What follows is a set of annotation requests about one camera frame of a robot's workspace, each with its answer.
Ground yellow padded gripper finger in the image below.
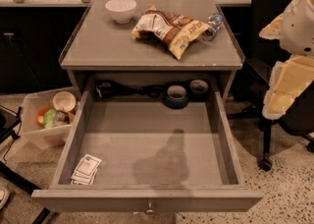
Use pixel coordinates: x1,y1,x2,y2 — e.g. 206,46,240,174
262,54,314,120

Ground grey top drawer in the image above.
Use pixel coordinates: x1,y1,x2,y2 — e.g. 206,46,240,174
32,75,263,214

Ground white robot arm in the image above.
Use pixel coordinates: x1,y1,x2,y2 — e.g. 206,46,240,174
259,0,314,120

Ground grey drawer cabinet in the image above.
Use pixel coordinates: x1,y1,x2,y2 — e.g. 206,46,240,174
60,0,244,96

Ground black office chair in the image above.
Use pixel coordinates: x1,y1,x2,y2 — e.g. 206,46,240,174
232,0,314,171

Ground black tape roll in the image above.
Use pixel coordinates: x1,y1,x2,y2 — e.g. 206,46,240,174
189,80,210,101

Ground clear plastic water bottle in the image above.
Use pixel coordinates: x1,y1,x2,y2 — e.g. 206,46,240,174
203,13,222,41

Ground brown yellow chip bag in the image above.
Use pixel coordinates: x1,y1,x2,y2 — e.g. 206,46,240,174
131,6,209,60

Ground white ceramic bowl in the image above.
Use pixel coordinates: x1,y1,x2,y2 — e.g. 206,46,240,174
105,0,137,24

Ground white paper packets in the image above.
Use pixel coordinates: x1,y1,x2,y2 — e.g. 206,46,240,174
71,154,102,185

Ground white bowl in bin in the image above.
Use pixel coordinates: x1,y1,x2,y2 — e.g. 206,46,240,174
52,91,77,112

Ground clear plastic bin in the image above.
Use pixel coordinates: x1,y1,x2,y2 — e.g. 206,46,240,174
22,86,79,149

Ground black stand base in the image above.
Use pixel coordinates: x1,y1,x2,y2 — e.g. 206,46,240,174
0,104,53,224

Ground black cable bundle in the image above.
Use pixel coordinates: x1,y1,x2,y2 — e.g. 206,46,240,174
95,80,166,100

